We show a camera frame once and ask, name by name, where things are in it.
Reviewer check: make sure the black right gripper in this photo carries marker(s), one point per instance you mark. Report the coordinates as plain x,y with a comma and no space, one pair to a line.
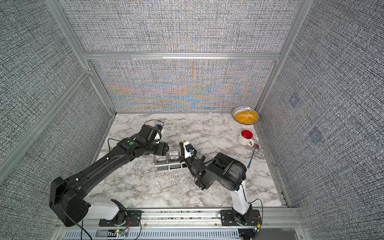
185,159

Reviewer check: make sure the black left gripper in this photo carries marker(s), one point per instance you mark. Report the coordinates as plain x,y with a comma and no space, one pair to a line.
163,149

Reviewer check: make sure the cream toothbrush holder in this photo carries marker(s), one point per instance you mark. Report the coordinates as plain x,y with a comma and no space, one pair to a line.
171,167

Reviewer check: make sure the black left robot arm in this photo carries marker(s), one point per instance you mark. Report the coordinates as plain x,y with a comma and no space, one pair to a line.
68,197

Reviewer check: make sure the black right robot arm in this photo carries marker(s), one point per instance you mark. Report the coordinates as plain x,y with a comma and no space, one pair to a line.
228,172

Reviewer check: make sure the clear plastic cup right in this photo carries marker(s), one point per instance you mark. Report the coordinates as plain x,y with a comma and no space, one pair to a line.
173,157

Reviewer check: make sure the white mug red inside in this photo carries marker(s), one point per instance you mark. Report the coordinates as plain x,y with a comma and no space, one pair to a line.
246,138

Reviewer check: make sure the iridescent purple blue spoon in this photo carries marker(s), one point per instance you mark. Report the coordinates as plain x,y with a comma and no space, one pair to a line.
255,148

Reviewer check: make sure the patterned white bowl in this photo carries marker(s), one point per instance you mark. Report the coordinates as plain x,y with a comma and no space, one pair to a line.
239,109

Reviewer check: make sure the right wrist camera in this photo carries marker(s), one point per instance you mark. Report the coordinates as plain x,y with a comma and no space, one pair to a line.
189,150

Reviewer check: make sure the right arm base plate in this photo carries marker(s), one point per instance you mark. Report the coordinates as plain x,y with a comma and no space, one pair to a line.
232,218

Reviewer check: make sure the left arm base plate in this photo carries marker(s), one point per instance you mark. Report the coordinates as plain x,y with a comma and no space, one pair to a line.
123,219

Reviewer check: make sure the white vented cable duct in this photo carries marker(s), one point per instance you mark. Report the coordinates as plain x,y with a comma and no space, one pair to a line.
155,234

